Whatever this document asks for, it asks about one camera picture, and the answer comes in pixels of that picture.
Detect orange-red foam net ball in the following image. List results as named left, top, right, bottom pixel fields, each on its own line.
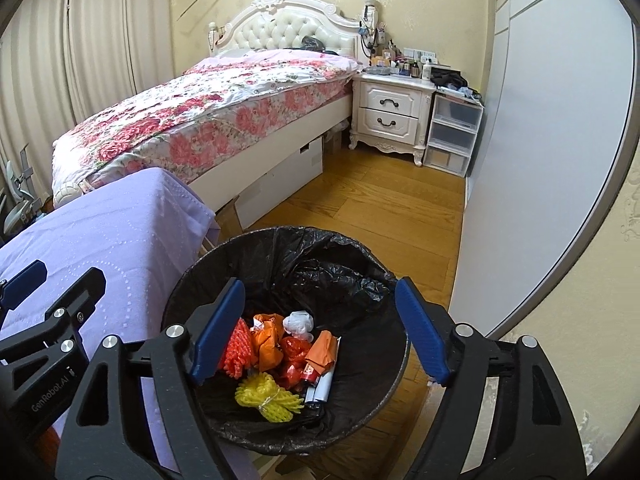
left=218, top=318, right=258, bottom=379

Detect yellow foam net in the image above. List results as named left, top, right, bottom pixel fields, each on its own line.
left=234, top=373, right=304, bottom=424

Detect orange plastic bag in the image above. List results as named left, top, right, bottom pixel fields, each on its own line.
left=250, top=314, right=284, bottom=372

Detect red plastic bag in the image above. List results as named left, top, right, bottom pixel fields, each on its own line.
left=277, top=336, right=311, bottom=390

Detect white blue tube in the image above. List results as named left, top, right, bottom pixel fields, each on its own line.
left=305, top=360, right=337, bottom=405

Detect white tissue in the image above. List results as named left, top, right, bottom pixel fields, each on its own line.
left=282, top=311, right=314, bottom=342

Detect red bottle black cap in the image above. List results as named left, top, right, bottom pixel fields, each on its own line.
left=300, top=362, right=326, bottom=387

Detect black bag lined trash bin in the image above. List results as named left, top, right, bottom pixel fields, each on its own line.
left=162, top=226, right=409, bottom=455

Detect grey office chair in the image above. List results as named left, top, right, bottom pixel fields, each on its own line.
left=1, top=144, right=43, bottom=240

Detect purple dotted tablecloth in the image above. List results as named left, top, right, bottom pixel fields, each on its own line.
left=1, top=169, right=213, bottom=479

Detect floral pink quilt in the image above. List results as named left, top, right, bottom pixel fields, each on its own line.
left=52, top=49, right=359, bottom=207

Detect beige curtains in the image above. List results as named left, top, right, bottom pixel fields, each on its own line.
left=1, top=0, right=174, bottom=196

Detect white under-bed box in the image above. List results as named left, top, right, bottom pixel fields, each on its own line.
left=235, top=136, right=323, bottom=229

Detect clear plastic drawer unit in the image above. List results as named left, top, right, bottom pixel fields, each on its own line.
left=423, top=91, right=484, bottom=178

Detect white sliding wardrobe door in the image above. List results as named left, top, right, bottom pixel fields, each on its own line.
left=449, top=0, right=639, bottom=336

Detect white two-drawer nightstand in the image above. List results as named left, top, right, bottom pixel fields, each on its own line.
left=348, top=73, right=436, bottom=167

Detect white bed tufted headboard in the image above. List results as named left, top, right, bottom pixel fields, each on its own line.
left=51, top=0, right=378, bottom=214

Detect black clothes pile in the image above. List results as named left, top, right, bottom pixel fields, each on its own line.
left=431, top=65, right=468, bottom=90

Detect black item on bed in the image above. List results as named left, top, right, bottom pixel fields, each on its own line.
left=300, top=36, right=337, bottom=55

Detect bottles clutter on nightstand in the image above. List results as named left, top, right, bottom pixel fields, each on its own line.
left=358, top=2, right=438, bottom=80

